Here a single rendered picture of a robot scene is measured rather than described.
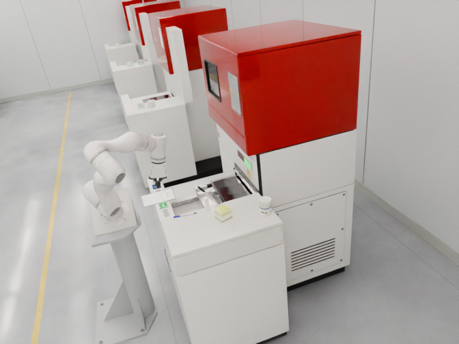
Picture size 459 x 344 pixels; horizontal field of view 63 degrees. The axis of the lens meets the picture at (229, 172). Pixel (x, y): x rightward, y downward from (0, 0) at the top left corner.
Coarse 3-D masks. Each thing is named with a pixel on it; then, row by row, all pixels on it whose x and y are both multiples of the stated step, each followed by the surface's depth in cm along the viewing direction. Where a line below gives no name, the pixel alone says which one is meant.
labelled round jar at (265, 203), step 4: (264, 196) 211; (260, 200) 208; (264, 200) 207; (268, 200) 207; (260, 204) 207; (264, 204) 206; (268, 204) 206; (260, 208) 209; (264, 208) 207; (268, 208) 207; (260, 212) 211; (264, 212) 208; (268, 212) 209; (272, 212) 212
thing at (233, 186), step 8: (232, 176) 268; (216, 184) 260; (224, 184) 259; (232, 184) 258; (240, 184) 257; (224, 192) 250; (232, 192) 248; (240, 192) 247; (248, 192) 246; (224, 200) 242
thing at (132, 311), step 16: (96, 240) 232; (112, 240) 231; (128, 240) 245; (128, 256) 249; (128, 272) 255; (144, 272) 266; (128, 288) 263; (144, 288) 267; (112, 304) 274; (128, 304) 278; (144, 304) 271; (96, 320) 280; (112, 320) 278; (128, 320) 277; (144, 320) 272; (96, 336) 267; (112, 336) 265; (128, 336) 264
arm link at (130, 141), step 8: (120, 136) 176; (128, 136) 174; (136, 136) 177; (144, 136) 186; (88, 144) 172; (96, 144) 172; (104, 144) 172; (112, 144) 172; (120, 144) 173; (128, 144) 174; (136, 144) 177; (144, 144) 184; (88, 152) 171; (96, 152) 171; (128, 152) 179; (88, 160) 172
